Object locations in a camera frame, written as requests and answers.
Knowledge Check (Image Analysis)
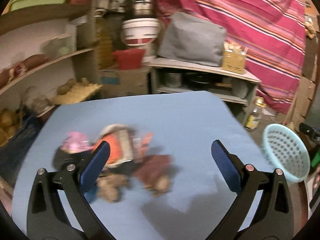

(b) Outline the black cylindrical cup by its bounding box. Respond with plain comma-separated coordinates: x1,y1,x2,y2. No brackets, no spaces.
52,148,82,171

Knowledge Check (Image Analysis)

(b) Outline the brown paper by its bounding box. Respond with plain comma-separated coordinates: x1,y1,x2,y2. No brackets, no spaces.
96,173,129,203

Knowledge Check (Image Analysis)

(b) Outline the pink snack packet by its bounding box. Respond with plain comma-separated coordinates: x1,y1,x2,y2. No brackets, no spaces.
60,131,93,154

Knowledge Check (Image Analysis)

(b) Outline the orange snack wrapper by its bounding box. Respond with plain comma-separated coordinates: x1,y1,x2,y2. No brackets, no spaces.
92,124,153,170

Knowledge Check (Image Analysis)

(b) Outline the maroon cardboard piece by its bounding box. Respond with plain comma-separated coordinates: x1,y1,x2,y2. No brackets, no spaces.
133,154,172,188

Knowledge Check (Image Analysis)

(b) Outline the light blue plastic basket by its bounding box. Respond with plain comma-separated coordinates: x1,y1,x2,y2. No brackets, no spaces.
261,124,310,183

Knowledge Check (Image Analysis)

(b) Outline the oil bottle on floor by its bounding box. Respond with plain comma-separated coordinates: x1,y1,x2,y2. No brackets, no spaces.
245,96,266,131

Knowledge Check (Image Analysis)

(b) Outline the dark blue plastic crate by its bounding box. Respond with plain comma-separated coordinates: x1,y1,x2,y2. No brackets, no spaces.
1,116,43,187

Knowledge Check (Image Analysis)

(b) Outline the yellow woven box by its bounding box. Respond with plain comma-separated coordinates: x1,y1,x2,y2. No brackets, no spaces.
222,42,248,74

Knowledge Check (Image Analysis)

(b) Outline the striped red curtain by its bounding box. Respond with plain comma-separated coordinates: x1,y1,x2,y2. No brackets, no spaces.
156,0,306,113

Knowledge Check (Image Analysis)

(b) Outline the light blue tablecloth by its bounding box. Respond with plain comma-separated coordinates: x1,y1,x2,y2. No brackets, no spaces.
12,92,273,239

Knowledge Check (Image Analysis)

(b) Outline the yellow egg tray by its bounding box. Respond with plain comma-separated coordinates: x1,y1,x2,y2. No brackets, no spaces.
51,77,102,105

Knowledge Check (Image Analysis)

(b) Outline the cardboard box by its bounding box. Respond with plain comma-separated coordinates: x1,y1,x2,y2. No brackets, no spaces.
99,66,151,98

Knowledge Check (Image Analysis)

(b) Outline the low white shelf unit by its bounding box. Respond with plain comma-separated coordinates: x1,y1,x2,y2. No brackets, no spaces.
147,57,262,126

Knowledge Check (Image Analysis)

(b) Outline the grey fabric cover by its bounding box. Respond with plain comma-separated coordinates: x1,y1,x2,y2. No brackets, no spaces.
158,12,227,67

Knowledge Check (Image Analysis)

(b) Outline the clear plastic food container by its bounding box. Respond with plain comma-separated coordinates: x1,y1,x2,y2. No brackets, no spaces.
40,33,76,60

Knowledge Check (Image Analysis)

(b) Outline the red plastic bowl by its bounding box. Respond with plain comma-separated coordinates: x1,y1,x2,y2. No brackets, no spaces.
112,49,145,70

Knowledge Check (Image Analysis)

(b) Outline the white plastic bucket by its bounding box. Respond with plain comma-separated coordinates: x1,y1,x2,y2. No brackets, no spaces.
120,18,161,47

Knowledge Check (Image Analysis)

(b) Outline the steel cooking pot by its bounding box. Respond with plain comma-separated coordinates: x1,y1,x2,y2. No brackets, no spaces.
124,0,157,20

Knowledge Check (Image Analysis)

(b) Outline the green plastic tray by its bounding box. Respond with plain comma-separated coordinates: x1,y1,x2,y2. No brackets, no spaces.
10,0,66,11

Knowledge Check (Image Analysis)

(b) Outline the wooden wall shelf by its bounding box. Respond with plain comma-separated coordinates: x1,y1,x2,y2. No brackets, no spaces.
0,0,101,111

